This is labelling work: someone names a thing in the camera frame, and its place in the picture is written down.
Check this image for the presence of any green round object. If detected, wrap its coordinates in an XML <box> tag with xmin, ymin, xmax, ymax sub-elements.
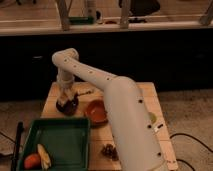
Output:
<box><xmin>149</xmin><ymin>112</ymin><xmax>157</xmax><ymax>124</ymax></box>

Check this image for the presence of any black bar left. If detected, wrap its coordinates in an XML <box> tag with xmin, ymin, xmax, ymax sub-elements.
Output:
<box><xmin>10</xmin><ymin>122</ymin><xmax>24</xmax><ymax>171</ymax></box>

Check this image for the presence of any black white eraser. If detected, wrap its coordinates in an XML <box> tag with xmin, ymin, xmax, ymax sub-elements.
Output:
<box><xmin>154</xmin><ymin>124</ymin><xmax>164</xmax><ymax>133</ymax></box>

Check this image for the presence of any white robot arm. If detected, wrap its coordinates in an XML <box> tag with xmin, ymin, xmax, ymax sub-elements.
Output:
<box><xmin>52</xmin><ymin>48</ymin><xmax>169</xmax><ymax>171</ymax></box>

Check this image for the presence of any green plastic bin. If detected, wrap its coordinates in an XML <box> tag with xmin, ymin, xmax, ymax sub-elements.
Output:
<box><xmin>17</xmin><ymin>118</ymin><xmax>90</xmax><ymax>171</ymax></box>

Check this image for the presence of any orange bowl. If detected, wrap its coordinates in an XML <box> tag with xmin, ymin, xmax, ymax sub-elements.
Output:
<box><xmin>84</xmin><ymin>99</ymin><xmax>108</xmax><ymax>126</ymax></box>

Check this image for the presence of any dark grape bunch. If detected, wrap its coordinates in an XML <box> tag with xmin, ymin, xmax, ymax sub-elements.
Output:
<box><xmin>101</xmin><ymin>144</ymin><xmax>118</xmax><ymax>161</ymax></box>

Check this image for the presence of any purple bowl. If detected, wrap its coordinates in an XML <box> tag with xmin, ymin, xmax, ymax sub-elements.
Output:
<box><xmin>56</xmin><ymin>94</ymin><xmax>79</xmax><ymax>116</ymax></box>

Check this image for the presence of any yellow banana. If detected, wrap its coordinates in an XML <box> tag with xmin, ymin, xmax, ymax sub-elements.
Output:
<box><xmin>37</xmin><ymin>144</ymin><xmax>51</xmax><ymax>170</ymax></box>

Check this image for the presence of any black cable right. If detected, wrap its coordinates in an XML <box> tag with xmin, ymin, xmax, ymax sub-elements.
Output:
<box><xmin>169</xmin><ymin>132</ymin><xmax>213</xmax><ymax>171</ymax></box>

